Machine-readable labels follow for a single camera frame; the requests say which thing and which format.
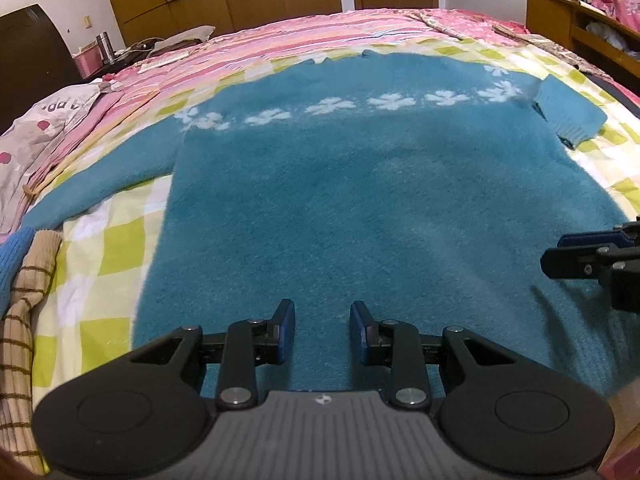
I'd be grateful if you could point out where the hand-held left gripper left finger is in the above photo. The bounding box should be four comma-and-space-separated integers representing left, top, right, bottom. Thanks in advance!
129, 299, 297, 409

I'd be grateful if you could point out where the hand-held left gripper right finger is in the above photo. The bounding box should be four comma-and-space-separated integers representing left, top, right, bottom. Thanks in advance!
349, 301, 506, 409

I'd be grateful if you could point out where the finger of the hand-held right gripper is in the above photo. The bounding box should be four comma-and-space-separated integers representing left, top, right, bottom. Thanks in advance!
540, 245, 640, 313
556, 219, 640, 260

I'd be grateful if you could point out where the blue sweater with white flowers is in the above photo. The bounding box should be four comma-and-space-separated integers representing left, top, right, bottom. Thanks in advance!
22, 49, 640, 401

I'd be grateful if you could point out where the yellow-green checked plastic sheet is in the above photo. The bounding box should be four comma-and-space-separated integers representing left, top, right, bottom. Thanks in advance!
30, 35, 640, 411

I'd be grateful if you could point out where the white cloth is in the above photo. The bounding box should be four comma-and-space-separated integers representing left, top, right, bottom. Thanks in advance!
585, 20, 632, 52

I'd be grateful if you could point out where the wooden bedside shelf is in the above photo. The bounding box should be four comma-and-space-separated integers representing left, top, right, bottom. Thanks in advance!
524, 0, 640, 92

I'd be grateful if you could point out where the pink floral quilt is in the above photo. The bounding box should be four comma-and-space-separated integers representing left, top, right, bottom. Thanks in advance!
415, 7, 618, 81

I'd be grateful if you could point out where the beige striped garment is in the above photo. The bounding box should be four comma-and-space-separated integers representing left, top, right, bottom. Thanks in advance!
0, 230, 63, 473

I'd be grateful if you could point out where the light blue knit garment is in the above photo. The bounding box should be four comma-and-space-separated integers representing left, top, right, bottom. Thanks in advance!
0, 225, 36, 317

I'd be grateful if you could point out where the pink striped bed sheet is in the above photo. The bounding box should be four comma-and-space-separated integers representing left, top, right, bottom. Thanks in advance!
30, 7, 531, 196

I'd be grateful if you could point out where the grey dotted pillow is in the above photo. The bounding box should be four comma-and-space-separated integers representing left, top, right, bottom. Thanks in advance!
0, 80, 117, 236

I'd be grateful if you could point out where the pink box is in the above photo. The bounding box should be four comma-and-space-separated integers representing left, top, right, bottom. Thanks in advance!
74, 42, 108, 79

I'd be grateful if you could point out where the metal thermos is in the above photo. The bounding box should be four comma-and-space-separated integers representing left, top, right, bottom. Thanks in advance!
96, 31, 116, 65

